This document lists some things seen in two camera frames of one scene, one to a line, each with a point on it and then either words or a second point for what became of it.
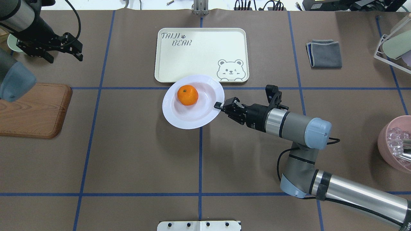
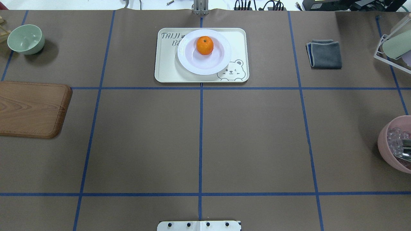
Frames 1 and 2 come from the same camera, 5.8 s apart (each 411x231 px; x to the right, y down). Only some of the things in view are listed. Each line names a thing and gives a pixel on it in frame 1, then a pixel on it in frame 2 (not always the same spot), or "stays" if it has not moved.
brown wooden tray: [40, 113] stays
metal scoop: [406, 155] stays
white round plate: [188, 103] to [192, 60]
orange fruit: [187, 95] to [205, 45]
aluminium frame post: [200, 7] stays
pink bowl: [404, 122] stays
